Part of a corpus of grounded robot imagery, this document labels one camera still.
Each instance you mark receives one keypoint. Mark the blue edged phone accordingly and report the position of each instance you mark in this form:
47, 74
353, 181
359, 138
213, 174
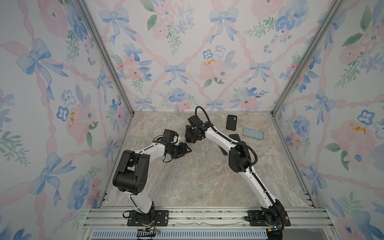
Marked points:
223, 152

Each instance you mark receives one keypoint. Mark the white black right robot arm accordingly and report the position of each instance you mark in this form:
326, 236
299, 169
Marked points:
242, 160

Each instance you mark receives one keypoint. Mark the aluminium corner post left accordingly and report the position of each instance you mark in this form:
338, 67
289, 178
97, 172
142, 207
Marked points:
95, 34

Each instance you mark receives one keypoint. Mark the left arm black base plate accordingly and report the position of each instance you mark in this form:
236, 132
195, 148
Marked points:
158, 218

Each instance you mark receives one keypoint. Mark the aluminium corner post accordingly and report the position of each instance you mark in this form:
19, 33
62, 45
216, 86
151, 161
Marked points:
330, 16
95, 34

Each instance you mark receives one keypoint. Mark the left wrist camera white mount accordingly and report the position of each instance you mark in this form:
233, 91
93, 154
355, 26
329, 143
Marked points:
170, 137

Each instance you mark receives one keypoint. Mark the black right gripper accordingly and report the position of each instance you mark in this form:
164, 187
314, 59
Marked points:
197, 139

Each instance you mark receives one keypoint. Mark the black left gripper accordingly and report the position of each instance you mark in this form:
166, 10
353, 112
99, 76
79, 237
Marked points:
183, 150

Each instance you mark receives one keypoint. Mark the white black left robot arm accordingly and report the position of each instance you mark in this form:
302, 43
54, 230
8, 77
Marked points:
131, 178

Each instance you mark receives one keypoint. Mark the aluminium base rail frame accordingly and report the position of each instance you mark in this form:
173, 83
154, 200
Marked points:
307, 223

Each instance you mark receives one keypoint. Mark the light blue phone case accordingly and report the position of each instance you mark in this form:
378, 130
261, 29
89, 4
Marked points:
251, 133

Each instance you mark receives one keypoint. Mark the aluminium corner post right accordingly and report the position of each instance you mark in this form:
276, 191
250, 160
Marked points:
330, 16

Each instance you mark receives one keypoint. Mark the pink edged phone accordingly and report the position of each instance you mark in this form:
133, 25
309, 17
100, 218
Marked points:
235, 137

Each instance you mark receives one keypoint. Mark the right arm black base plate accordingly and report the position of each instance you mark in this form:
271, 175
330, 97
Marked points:
260, 218

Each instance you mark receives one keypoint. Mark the black phone case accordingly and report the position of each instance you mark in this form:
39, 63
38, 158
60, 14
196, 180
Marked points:
231, 123

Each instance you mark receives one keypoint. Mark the white vent grille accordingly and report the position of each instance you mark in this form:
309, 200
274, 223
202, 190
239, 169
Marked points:
180, 234

